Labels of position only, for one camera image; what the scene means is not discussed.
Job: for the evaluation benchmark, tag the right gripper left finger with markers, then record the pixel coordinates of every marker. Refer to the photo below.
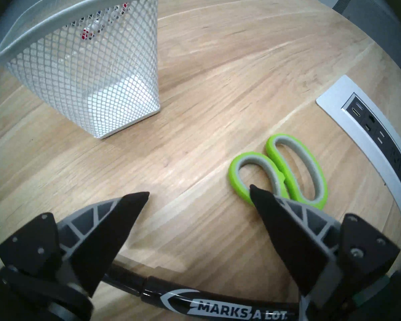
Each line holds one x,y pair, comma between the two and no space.
97,243

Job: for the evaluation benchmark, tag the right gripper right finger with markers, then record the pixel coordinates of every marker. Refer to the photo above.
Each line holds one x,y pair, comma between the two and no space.
294,243

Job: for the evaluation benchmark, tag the black permanent marker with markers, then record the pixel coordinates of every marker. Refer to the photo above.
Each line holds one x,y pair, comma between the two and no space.
220,307

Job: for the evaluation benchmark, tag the white mesh pen holder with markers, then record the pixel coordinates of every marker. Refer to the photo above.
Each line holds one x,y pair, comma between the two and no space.
120,99

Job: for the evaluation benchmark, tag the red capped whiteboard marker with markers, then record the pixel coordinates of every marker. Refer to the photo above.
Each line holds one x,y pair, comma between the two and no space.
86,32

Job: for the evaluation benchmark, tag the silver table power outlet panel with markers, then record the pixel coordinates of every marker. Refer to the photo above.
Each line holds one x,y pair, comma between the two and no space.
334,99

